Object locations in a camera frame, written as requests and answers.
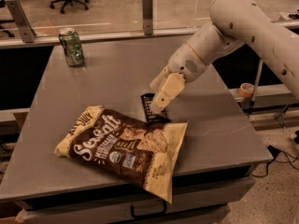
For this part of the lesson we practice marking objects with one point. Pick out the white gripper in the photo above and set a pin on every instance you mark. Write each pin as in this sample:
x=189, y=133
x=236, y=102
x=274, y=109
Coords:
x=184, y=64

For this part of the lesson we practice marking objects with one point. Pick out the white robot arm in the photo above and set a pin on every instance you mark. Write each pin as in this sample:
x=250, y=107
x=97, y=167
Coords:
x=233, y=23

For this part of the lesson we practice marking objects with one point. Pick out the brown multigrain chip bag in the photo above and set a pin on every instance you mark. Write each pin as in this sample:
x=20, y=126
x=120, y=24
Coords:
x=140, y=153

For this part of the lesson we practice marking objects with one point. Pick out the orange tape roll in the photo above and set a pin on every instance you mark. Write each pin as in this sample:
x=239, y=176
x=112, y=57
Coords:
x=246, y=89

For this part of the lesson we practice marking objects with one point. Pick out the thin metal pole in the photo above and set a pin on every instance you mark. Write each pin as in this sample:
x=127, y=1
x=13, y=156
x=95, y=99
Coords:
x=256, y=84

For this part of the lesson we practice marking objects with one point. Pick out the green soda can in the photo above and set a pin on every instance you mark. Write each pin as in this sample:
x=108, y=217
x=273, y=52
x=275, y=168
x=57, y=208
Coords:
x=71, y=44

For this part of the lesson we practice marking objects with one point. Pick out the grey table drawer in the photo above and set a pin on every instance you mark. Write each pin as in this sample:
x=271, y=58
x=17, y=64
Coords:
x=200, y=204

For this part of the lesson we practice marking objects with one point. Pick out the middle metal glass bracket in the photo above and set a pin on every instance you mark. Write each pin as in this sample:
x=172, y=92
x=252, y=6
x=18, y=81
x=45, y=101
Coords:
x=147, y=13

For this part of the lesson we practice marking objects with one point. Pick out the metal glass bracket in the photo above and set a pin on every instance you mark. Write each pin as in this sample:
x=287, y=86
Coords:
x=147, y=13
x=26, y=32

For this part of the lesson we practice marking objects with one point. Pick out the left metal glass bracket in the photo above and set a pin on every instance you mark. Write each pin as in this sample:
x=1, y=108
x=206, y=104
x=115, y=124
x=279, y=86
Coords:
x=26, y=32

